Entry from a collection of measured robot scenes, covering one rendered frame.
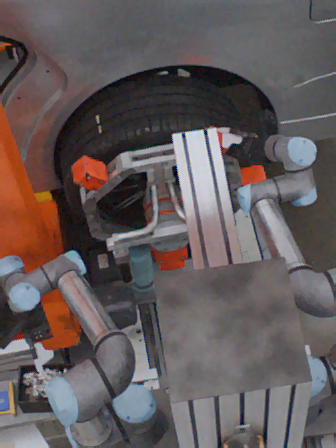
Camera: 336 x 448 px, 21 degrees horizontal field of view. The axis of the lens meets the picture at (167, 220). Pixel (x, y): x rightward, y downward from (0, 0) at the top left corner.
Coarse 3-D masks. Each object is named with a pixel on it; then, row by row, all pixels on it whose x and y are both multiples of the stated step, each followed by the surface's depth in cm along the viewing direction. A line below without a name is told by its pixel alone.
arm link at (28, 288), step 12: (12, 276) 253; (24, 276) 251; (36, 276) 250; (12, 288) 248; (24, 288) 246; (36, 288) 248; (48, 288) 251; (12, 300) 248; (24, 300) 247; (36, 300) 248
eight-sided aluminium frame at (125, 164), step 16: (112, 160) 298; (128, 160) 294; (144, 160) 294; (160, 160) 293; (224, 160) 306; (112, 176) 296; (240, 176) 308; (80, 192) 308; (96, 192) 302; (96, 208) 318; (240, 208) 326; (96, 224) 318; (112, 224) 329
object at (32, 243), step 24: (0, 120) 224; (0, 144) 221; (0, 168) 230; (24, 168) 255; (0, 192) 239; (24, 192) 246; (0, 216) 248; (24, 216) 250; (0, 240) 259; (24, 240) 261; (48, 240) 284; (24, 264) 272; (48, 312) 302; (72, 312) 312; (72, 336) 320
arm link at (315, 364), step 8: (312, 360) 263; (320, 360) 265; (312, 368) 261; (320, 368) 261; (328, 368) 262; (312, 376) 260; (320, 376) 260; (328, 376) 261; (320, 384) 259; (328, 384) 262; (312, 392) 259; (320, 392) 262; (328, 392) 263; (312, 400) 264
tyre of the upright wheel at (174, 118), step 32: (96, 96) 306; (128, 96) 300; (160, 96) 299; (192, 96) 303; (224, 96) 315; (64, 128) 316; (96, 128) 300; (128, 128) 294; (160, 128) 293; (192, 128) 296; (64, 160) 315; (128, 224) 339
